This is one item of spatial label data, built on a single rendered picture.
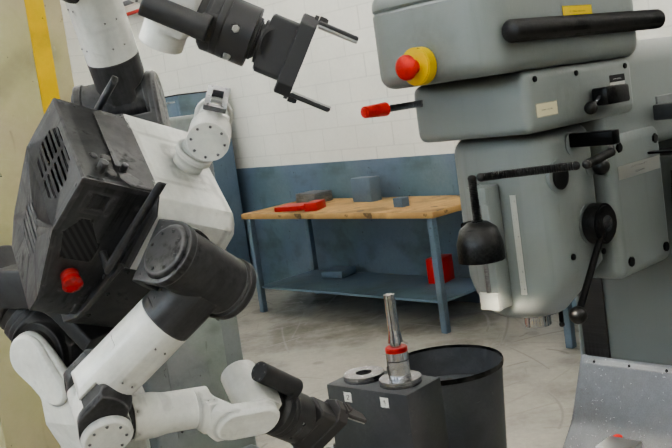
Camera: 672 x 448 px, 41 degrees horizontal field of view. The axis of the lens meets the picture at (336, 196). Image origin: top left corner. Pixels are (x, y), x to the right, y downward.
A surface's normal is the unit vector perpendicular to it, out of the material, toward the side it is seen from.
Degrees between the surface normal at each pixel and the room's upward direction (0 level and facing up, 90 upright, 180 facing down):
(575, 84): 90
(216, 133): 113
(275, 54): 90
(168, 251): 53
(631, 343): 90
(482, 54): 90
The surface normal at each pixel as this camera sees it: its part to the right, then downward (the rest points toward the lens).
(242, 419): 0.41, 0.54
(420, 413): 0.74, -0.04
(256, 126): -0.72, 0.17
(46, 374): -0.43, 0.15
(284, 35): 0.06, 0.10
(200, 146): 0.03, 0.48
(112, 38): 0.63, 0.33
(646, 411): -0.71, -0.29
